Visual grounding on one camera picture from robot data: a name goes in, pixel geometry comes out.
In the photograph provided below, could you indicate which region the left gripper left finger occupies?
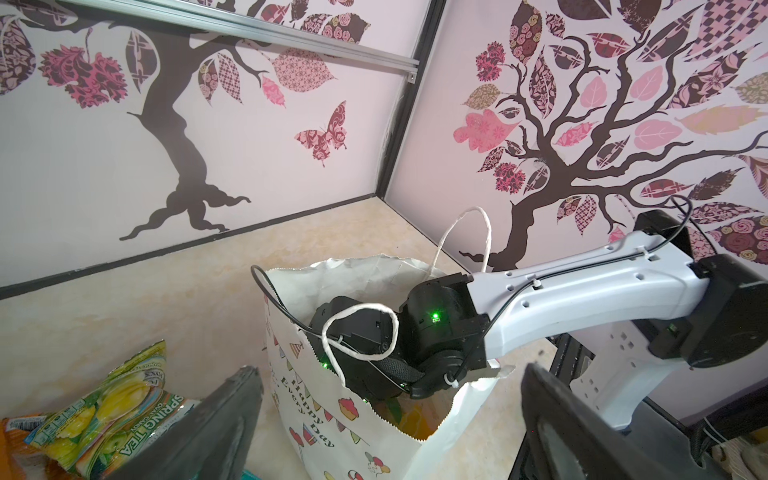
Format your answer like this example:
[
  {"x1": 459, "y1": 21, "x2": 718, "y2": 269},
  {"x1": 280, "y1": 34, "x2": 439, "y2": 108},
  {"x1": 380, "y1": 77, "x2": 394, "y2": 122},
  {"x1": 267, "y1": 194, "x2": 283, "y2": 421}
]
[{"x1": 108, "y1": 366, "x2": 263, "y2": 480}]

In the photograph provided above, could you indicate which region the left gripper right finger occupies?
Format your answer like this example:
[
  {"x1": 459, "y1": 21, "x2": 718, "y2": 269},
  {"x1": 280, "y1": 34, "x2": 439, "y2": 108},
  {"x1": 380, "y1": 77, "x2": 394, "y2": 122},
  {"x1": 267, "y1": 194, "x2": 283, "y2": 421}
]
[{"x1": 521, "y1": 363, "x2": 674, "y2": 480}]

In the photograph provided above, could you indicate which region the Foxs candy packet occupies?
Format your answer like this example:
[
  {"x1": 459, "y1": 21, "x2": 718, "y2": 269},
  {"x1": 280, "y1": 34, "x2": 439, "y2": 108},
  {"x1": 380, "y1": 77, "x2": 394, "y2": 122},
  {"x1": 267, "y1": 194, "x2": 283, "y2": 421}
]
[{"x1": 25, "y1": 340, "x2": 199, "y2": 479}]

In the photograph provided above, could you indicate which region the white paper bag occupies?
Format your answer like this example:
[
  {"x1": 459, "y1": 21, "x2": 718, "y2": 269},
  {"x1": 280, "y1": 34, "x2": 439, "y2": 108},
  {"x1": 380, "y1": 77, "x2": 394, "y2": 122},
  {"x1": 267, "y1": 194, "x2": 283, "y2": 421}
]
[{"x1": 252, "y1": 255, "x2": 513, "y2": 479}]

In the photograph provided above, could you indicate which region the orange snack packet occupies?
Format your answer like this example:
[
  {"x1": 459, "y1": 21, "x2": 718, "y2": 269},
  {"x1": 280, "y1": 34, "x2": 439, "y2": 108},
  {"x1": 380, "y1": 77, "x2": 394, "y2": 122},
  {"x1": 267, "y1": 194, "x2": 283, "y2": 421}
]
[{"x1": 1, "y1": 414, "x2": 79, "y2": 480}]

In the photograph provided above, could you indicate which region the teal snack packet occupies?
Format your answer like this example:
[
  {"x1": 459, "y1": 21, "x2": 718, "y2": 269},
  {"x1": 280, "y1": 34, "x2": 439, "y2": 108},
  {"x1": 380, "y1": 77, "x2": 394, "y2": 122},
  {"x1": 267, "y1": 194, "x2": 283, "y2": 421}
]
[{"x1": 241, "y1": 470, "x2": 261, "y2": 480}]

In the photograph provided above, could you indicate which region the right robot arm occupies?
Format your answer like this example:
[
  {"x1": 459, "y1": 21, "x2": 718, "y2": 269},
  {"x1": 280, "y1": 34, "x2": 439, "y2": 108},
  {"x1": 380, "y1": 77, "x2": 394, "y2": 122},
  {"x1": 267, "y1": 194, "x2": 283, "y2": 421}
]
[{"x1": 310, "y1": 210, "x2": 767, "y2": 430}]

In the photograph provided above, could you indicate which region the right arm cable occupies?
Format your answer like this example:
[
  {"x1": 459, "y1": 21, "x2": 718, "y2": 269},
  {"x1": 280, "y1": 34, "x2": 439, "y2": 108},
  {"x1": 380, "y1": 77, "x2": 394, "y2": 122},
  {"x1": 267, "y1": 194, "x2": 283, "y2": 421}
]
[{"x1": 479, "y1": 194, "x2": 694, "y2": 337}]

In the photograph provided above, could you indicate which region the back aluminium rail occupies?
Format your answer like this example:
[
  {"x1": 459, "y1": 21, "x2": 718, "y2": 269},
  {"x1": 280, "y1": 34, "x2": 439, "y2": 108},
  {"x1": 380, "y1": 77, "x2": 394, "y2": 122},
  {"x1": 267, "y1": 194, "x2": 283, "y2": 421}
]
[{"x1": 71, "y1": 0, "x2": 419, "y2": 83}]

